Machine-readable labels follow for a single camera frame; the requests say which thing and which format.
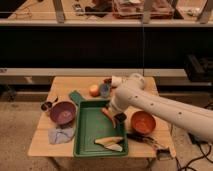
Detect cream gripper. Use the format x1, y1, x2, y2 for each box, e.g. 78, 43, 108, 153
101, 104, 120, 128

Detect dark brown eraser block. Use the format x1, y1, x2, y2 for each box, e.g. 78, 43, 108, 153
115, 113, 127, 123

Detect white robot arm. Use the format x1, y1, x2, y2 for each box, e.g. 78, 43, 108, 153
105, 73, 213, 143

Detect orange red bowl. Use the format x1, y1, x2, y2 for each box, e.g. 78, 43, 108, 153
130, 111, 156, 134

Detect purple bowl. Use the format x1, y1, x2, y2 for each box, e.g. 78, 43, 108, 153
50, 101, 76, 125

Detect green plastic tray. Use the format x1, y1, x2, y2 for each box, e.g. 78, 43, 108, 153
69, 91, 128, 157

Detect blue grey round object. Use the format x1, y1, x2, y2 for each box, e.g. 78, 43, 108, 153
99, 83, 111, 98

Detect orange fruit toy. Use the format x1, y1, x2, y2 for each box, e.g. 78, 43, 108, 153
89, 84, 100, 97

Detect white cup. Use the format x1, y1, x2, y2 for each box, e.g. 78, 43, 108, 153
111, 76, 124, 87

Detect wooden table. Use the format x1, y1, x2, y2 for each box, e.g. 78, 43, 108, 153
27, 76, 177, 171

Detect grey blue cloth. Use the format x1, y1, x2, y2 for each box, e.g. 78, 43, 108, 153
48, 128, 75, 145

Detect black box on right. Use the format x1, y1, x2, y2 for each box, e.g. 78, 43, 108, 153
184, 55, 213, 82

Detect black brush with handle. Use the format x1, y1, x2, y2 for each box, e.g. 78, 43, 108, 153
127, 133, 172, 160

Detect black floor cable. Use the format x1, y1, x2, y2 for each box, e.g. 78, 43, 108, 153
175, 101, 213, 171

